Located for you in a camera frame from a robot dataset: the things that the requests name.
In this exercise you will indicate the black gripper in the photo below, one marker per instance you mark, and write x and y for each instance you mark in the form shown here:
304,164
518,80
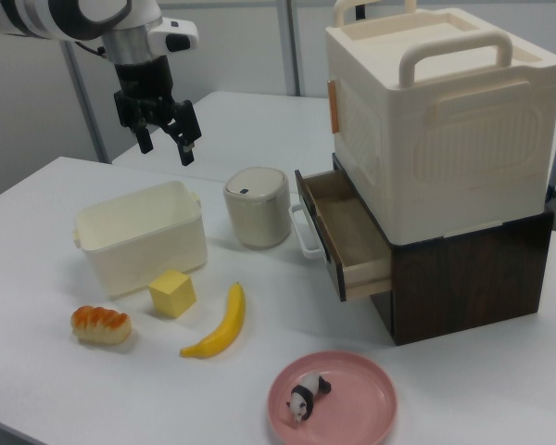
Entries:
143,88

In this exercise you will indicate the cream plastic box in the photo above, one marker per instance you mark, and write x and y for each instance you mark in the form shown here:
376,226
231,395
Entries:
143,259

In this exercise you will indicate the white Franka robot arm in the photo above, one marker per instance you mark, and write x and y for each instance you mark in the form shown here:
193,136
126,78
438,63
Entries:
37,14

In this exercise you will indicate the orange box latch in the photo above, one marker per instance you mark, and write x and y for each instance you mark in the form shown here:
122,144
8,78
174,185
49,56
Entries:
333,106

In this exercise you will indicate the large cream storage box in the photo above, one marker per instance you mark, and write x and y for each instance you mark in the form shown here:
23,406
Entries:
445,139

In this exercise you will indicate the small beige lidded bin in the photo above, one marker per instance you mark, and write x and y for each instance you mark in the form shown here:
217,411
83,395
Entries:
257,218

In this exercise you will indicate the yellow cube block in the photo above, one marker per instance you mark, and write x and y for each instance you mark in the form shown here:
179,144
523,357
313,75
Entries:
171,296

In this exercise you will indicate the yellow toy banana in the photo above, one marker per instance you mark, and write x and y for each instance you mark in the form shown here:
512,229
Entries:
227,324

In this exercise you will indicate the toy bread roll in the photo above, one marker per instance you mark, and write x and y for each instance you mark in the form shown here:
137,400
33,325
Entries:
101,324

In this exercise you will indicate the open wooden drawer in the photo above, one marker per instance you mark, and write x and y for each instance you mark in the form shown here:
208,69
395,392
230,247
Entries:
352,245

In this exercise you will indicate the toy panda figure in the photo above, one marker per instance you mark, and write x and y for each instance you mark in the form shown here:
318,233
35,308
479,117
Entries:
306,394

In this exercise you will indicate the pink round plate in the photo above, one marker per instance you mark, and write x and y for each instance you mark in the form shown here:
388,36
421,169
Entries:
352,408

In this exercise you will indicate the dark wooden drawer cabinet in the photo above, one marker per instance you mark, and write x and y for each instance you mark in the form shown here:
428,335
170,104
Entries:
468,287

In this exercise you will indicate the grey partition post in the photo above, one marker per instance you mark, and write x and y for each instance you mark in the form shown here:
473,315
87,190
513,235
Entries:
294,46
90,111

